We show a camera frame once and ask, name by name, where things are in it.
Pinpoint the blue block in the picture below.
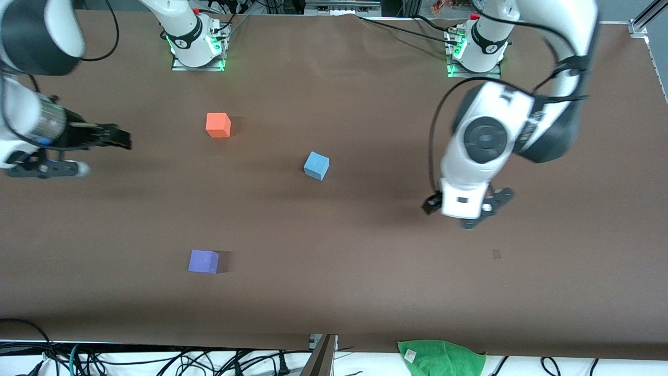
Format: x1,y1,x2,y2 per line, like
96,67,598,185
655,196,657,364
303,151,330,181

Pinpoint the orange block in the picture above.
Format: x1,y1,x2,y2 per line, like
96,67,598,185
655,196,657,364
206,112,232,138

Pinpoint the purple block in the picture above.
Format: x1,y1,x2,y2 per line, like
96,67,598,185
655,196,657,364
188,250,220,274

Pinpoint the brown table cover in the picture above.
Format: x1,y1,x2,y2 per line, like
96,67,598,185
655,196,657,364
0,9,668,361

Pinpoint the green cloth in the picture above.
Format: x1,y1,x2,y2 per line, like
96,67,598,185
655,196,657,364
397,339,487,376

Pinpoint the grey equipment box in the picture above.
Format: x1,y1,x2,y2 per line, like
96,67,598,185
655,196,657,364
304,0,383,17

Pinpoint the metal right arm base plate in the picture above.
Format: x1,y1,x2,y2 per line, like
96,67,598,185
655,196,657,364
171,26,226,72

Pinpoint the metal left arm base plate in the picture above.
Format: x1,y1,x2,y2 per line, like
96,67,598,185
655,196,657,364
447,29,503,80

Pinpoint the long black base cable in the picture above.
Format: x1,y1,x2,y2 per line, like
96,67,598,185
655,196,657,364
357,15,460,45

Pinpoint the aluminium post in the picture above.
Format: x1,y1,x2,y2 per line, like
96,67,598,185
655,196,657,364
300,334,339,376

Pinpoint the black floor cable loop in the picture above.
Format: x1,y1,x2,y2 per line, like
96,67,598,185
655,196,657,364
0,319,61,376

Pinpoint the black power plug cable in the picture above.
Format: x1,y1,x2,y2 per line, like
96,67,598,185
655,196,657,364
271,352,293,375

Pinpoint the teal cable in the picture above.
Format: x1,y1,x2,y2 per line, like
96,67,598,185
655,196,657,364
69,344,87,376

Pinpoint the aluminium frame corner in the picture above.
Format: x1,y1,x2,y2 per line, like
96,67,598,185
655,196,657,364
629,0,668,38

